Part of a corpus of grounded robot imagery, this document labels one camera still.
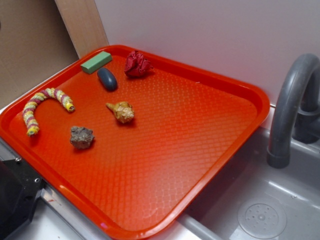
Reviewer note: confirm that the orange plastic tray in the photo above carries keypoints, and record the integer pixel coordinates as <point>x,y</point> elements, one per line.
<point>137,177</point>

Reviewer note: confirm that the tan conch seashell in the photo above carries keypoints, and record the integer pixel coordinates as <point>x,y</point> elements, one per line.
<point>123,111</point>

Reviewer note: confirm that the crumpled red paper ball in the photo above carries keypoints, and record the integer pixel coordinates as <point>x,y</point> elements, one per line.
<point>136,65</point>

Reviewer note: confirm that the dark grey oval stone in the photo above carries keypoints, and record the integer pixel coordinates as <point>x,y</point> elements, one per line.
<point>107,79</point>

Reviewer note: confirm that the grey brown rough rock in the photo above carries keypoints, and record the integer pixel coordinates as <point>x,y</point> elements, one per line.
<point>81,137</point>

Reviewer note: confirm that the green rectangular block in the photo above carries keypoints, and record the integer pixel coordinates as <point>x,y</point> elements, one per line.
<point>96,62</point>

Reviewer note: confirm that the grey plastic sink basin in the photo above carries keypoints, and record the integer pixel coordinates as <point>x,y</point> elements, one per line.
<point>213,215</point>

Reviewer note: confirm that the light wooden board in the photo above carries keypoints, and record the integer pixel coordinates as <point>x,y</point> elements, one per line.
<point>83,23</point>

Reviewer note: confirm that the grey curved faucet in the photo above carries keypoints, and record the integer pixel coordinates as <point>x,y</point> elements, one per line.
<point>297,111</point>

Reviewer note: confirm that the round grey sink drain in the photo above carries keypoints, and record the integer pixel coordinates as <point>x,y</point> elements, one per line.
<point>262,218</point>

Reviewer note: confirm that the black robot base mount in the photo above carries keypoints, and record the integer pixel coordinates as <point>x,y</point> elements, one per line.
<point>20,189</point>

